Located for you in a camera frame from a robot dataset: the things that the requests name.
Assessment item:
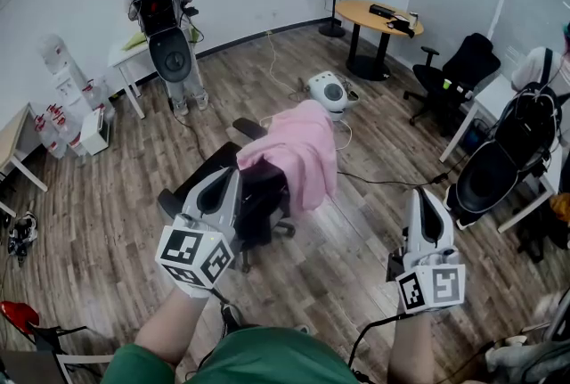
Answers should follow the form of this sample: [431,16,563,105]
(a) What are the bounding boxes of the white water dispenser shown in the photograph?
[38,33,95,117]

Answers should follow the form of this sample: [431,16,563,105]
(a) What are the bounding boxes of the black floor cable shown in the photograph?
[336,169,452,191]

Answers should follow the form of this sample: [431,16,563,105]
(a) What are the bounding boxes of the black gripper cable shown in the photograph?
[346,312,429,371]
[208,287,245,332]

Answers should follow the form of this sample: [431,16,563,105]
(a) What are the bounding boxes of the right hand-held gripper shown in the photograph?
[386,186,467,316]

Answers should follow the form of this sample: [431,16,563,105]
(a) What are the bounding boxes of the cluster of clear water jugs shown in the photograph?
[33,78,116,159]

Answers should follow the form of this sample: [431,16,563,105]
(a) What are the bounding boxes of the black oval shell device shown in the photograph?
[147,27,194,85]
[453,139,523,217]

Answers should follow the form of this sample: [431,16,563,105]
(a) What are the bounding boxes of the black office chair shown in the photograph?
[402,32,502,139]
[157,117,297,274]

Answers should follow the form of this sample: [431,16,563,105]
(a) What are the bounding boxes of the pair of sneakers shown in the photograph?
[7,211,40,259]

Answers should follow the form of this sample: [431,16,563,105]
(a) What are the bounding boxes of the round wooden table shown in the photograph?
[333,0,426,82]

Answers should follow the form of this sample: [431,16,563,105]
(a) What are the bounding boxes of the black pouch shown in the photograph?
[386,15,416,39]

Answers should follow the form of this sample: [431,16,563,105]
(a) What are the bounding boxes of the pink clothes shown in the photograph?
[235,99,339,214]

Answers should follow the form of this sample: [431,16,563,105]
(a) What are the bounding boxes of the person's shirt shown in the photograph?
[101,325,362,384]

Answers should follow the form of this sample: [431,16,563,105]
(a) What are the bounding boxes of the wooden table with white legs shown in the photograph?
[0,101,50,219]

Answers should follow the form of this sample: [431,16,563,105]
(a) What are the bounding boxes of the red cap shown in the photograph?
[0,300,41,337]

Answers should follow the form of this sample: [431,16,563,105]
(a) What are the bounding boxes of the white desk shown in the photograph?
[107,26,202,121]

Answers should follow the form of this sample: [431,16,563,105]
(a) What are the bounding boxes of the small white oven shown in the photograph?
[78,107,111,157]

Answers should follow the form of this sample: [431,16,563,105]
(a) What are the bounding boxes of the person's left forearm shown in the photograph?
[133,286,213,371]

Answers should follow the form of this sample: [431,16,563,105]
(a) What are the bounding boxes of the white oval shell device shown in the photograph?
[306,69,362,122]

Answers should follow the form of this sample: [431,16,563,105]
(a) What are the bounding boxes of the yellow cloth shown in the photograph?
[549,192,570,224]

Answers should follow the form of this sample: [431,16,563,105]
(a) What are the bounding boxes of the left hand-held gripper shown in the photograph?
[154,166,244,299]

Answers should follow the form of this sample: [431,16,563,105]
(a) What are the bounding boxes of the person's right forearm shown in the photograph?
[386,309,436,384]

